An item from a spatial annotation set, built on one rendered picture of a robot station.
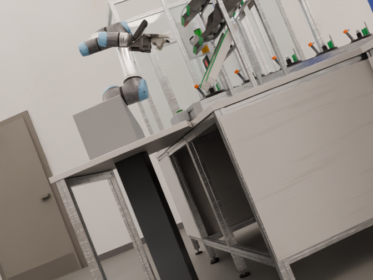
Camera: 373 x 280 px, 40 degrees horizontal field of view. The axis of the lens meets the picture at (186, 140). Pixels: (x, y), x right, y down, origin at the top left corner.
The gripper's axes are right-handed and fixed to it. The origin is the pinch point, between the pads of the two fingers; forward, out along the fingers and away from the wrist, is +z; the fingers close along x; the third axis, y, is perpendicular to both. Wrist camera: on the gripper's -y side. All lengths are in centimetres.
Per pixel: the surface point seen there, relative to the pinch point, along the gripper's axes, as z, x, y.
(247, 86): 44, -14, 20
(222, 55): 26.5, 21.6, 12.4
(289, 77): 54, 44, 26
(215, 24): 22.8, 21.3, -2.3
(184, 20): 7.7, 4.9, -8.4
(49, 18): -170, -400, -126
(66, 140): -139, -405, 32
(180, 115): 8.3, -21.6, 36.6
